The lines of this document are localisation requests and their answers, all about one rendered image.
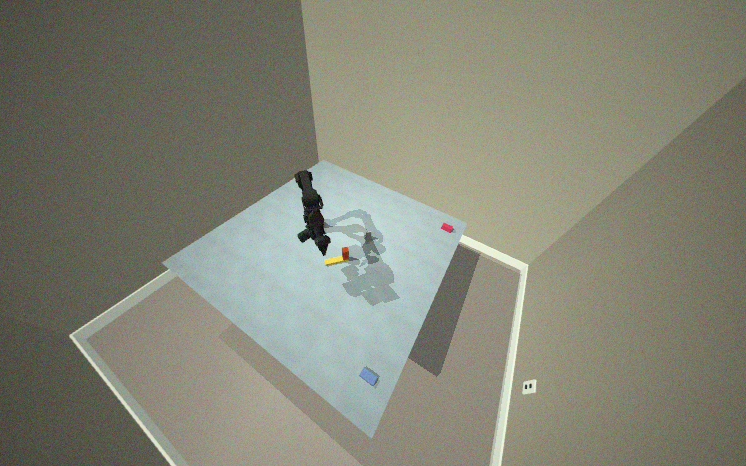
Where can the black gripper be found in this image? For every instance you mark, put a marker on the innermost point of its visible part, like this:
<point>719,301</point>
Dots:
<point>320,239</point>

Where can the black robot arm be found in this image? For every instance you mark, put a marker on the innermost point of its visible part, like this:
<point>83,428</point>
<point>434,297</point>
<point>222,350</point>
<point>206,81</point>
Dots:
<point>311,200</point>

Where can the yellow bar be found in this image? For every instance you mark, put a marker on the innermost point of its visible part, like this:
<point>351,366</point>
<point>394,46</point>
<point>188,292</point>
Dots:
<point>340,259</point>

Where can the blue rectangular block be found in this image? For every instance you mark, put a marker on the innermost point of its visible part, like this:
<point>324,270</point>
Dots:
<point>368,376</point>

